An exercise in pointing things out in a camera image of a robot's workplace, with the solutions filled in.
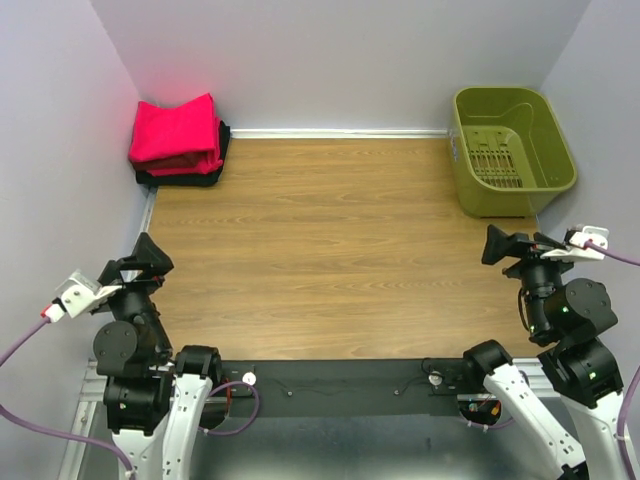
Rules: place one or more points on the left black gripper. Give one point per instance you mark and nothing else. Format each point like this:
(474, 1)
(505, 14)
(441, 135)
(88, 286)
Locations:
(157, 263)

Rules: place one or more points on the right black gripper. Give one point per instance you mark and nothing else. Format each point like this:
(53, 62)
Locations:
(498, 242)

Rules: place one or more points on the pink t shirt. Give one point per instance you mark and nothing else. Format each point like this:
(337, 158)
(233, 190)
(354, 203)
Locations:
(160, 133)

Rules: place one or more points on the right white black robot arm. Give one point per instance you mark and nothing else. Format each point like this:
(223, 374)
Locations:
(566, 319)

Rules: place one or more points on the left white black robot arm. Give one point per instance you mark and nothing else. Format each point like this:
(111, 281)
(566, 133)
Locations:
(189, 375)

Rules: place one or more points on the olive green plastic bin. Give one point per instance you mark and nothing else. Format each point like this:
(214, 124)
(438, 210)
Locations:
(508, 153)

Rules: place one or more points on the folded black shirt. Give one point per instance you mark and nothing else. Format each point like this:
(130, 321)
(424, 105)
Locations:
(196, 180)

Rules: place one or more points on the folded dark red shirt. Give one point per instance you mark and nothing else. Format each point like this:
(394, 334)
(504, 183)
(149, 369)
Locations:
(188, 160)

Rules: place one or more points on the folded bright red shirt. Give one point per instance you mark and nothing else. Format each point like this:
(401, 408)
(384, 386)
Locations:
(203, 168)

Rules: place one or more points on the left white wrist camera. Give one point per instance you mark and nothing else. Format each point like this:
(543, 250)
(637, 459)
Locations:
(78, 295)

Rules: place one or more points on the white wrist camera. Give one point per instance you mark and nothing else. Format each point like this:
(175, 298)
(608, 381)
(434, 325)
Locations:
(584, 243)
(78, 295)

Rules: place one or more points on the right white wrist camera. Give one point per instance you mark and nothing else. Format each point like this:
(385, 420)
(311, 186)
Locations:
(584, 243)

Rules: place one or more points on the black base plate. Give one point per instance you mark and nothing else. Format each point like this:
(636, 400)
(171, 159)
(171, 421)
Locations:
(354, 388)

